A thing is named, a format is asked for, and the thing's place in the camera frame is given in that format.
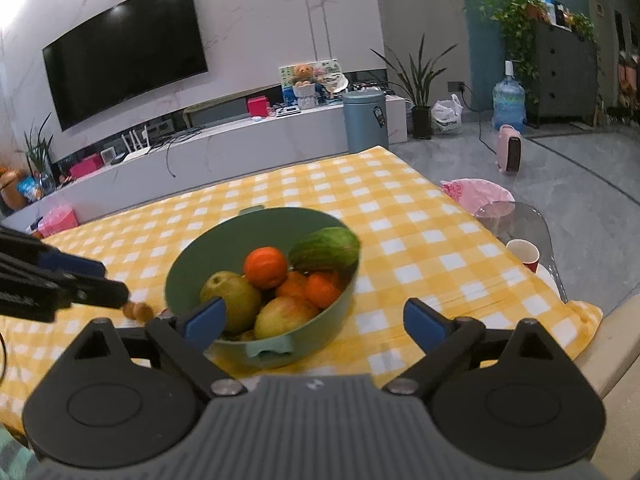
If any pink lined waste bin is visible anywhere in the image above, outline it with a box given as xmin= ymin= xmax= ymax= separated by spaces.
xmin=440 ymin=178 xmax=515 ymax=216

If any yellow pear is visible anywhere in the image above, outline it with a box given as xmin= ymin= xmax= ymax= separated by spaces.
xmin=200 ymin=271 xmax=263 ymax=333

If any pink plastic bag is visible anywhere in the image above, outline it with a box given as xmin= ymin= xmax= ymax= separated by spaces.
xmin=37 ymin=207 xmax=80 ymax=238

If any orange plush toy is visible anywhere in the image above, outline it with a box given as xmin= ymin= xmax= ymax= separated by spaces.
xmin=0 ymin=167 xmax=31 ymax=213

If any dark grey drawer cabinet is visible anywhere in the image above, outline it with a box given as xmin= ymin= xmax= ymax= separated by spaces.
xmin=527 ymin=20 xmax=601 ymax=128

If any white plastic bag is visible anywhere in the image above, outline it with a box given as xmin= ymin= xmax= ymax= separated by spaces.
xmin=431 ymin=94 xmax=464 ymax=136

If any black cable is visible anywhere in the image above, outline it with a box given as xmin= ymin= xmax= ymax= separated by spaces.
xmin=162 ymin=132 xmax=203 ymax=178

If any red paper cup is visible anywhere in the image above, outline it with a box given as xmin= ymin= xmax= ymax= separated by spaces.
xmin=506 ymin=239 xmax=541 ymax=273

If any teal cloth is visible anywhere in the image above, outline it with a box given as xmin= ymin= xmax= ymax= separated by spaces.
xmin=0 ymin=422 xmax=38 ymax=480

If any blue water jug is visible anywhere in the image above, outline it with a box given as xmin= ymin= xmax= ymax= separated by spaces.
xmin=492 ymin=60 xmax=527 ymax=133

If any long-leaf potted plant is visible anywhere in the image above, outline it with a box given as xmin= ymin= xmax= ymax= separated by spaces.
xmin=370 ymin=34 xmax=458 ymax=140

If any transparent chair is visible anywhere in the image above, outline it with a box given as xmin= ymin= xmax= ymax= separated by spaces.
xmin=472 ymin=201 xmax=568 ymax=306

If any brown teddy bear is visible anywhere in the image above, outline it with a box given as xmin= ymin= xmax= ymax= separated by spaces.
xmin=291 ymin=62 xmax=317 ymax=108

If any large orange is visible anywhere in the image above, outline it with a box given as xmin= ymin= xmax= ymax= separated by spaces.
xmin=305 ymin=271 xmax=345 ymax=309
xmin=243 ymin=246 xmax=290 ymax=290

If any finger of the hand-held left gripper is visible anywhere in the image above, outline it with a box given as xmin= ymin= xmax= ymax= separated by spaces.
xmin=0 ymin=225 xmax=107 ymax=281
xmin=47 ymin=274 xmax=129 ymax=311

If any small mandarin orange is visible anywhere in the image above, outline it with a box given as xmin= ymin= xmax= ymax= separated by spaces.
xmin=275 ymin=271 xmax=310 ymax=301

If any white marble console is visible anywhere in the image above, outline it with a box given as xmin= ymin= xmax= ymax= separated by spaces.
xmin=0 ymin=95 xmax=408 ymax=233

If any pink space heater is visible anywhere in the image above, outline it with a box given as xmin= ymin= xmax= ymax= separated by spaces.
xmin=496 ymin=124 xmax=523 ymax=173

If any leafy vine plant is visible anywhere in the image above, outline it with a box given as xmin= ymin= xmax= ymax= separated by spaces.
xmin=480 ymin=0 xmax=598 ymax=106

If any green plastic colander bowl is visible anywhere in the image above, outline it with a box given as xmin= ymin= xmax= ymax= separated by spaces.
xmin=164 ymin=205 xmax=362 ymax=368

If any black flat television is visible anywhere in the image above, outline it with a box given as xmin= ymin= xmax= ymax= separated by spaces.
xmin=41 ymin=0 xmax=209 ymax=132

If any yellow checked tablecloth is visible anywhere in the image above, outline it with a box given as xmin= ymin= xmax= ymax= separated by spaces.
xmin=0 ymin=145 xmax=605 ymax=436

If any green oblong cucumber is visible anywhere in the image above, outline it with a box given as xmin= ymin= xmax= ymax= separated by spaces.
xmin=288 ymin=226 xmax=362 ymax=272

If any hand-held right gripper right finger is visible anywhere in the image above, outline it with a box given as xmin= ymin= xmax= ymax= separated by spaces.
xmin=382 ymin=297 xmax=566 ymax=397

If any cream chair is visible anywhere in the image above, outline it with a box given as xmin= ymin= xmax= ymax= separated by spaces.
xmin=570 ymin=294 xmax=640 ymax=480

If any blue-grey trash can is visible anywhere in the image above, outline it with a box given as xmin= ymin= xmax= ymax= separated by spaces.
xmin=342 ymin=90 xmax=390 ymax=153

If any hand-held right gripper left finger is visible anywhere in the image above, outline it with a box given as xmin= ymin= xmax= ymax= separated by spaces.
xmin=75 ymin=296 xmax=248 ymax=398

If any white router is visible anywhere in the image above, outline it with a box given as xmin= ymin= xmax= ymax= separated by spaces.
xmin=122 ymin=125 xmax=153 ymax=158

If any small spiky potted plant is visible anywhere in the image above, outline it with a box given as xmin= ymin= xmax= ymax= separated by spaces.
xmin=17 ymin=112 xmax=56 ymax=196

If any pink storage box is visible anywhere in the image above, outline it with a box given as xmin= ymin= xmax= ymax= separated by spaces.
xmin=69 ymin=155 xmax=103 ymax=180

